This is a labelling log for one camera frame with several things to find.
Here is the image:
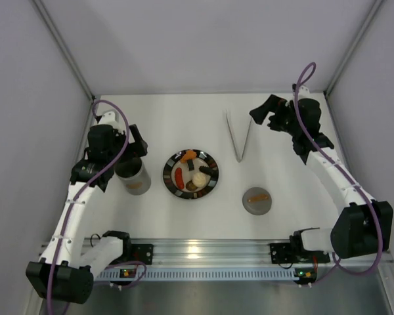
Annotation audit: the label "red sausage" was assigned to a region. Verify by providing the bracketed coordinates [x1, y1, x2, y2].
[174, 167, 185, 190]

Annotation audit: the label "black seaweed sushi piece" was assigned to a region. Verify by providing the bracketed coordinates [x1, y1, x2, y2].
[186, 159, 194, 172]

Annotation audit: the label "metal tongs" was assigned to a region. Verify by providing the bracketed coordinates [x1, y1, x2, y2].
[225, 110, 253, 163]

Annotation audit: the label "white rice ball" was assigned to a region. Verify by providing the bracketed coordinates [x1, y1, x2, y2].
[192, 172, 207, 188]

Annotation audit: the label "black ridged food piece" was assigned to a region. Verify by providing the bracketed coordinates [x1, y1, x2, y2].
[199, 166, 216, 177]

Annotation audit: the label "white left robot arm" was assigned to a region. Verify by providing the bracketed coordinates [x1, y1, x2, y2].
[26, 111, 140, 304]

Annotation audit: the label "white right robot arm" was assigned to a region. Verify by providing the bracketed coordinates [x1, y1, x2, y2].
[250, 86, 393, 259]

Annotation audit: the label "grey cylindrical lunch container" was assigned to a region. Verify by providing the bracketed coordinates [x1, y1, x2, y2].
[114, 157, 151, 196]

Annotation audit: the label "dark patterned round plate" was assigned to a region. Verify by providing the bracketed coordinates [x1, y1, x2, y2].
[162, 149, 219, 200]

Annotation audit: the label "grey round container lid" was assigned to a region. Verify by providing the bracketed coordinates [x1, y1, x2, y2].
[242, 187, 273, 216]

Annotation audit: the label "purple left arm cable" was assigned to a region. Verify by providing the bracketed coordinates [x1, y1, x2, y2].
[45, 99, 131, 315]

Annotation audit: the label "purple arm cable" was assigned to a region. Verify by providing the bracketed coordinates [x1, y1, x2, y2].
[45, 99, 131, 315]
[294, 62, 387, 275]

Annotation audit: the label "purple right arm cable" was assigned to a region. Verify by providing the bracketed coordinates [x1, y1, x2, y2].
[294, 62, 387, 275]

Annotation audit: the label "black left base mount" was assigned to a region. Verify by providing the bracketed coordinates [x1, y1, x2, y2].
[129, 243, 154, 265]

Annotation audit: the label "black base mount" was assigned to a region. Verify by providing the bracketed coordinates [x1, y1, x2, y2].
[129, 243, 154, 265]
[269, 242, 330, 264]

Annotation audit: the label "aluminium mounting rail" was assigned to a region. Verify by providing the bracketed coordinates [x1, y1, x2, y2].
[35, 238, 394, 267]

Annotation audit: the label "grey slotted cable duct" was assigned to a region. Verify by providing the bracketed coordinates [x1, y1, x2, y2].
[97, 267, 299, 282]

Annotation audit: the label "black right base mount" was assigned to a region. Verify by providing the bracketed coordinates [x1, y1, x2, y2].
[269, 242, 330, 264]

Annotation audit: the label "aluminium right frame post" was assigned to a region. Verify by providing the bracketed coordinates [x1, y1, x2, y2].
[323, 0, 387, 99]

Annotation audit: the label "aluminium frame post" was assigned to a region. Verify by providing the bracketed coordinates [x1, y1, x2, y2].
[323, 0, 387, 99]
[30, 0, 95, 102]

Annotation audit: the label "aluminium left frame post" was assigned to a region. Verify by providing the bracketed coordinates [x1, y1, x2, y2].
[30, 0, 95, 102]

